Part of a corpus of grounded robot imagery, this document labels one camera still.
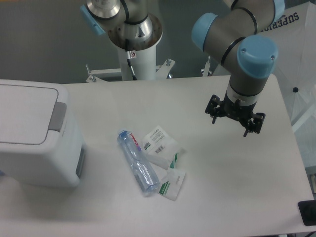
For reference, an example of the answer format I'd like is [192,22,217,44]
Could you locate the black cable on pedestal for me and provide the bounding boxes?
[124,39,138,81]

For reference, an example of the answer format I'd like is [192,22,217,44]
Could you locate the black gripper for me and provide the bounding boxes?
[205,95,266,137]

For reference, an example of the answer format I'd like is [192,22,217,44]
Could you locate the black device at edge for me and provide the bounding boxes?
[298,200,316,226]

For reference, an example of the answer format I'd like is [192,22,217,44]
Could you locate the white green package small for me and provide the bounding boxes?
[158,168,186,201]

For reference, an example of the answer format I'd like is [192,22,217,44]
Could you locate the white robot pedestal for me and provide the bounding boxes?
[86,41,175,82]

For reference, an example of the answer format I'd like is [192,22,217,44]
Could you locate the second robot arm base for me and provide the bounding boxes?
[80,0,162,51]

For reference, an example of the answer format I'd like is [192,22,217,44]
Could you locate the clear plastic water bottle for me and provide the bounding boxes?
[117,129,160,197]

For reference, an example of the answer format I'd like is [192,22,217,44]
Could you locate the white trash can body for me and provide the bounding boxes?
[0,92,85,187]

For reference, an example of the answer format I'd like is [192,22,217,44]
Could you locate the white plastic package large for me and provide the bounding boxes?
[142,125,182,170]

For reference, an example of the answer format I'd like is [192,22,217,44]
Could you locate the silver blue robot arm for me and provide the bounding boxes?
[191,0,285,135]

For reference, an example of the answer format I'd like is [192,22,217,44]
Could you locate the white trash can lid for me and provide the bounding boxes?
[0,79,69,145]

